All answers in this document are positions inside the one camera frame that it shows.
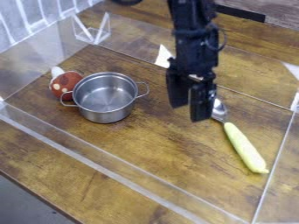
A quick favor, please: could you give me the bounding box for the red toy mushroom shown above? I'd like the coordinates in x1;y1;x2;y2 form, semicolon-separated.
50;66;83;101

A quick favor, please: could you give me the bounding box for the green handled metal spoon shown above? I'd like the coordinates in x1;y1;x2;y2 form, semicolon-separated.
211;99;270;174

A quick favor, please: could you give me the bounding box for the black bar on table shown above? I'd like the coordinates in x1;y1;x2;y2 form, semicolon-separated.
216;4;266;23

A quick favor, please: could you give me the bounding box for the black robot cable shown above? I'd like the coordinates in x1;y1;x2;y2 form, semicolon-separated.
206;24;230;53

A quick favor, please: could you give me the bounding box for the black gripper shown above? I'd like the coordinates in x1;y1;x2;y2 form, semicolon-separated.
166;57;218;122

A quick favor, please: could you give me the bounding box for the clear acrylic enclosure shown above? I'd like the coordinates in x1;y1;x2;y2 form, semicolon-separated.
0;0;299;224

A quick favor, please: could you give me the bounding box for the small steel pot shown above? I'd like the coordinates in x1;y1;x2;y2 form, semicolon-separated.
60;72;150;123

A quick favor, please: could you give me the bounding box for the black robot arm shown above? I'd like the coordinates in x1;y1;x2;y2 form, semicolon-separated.
166;0;219;122

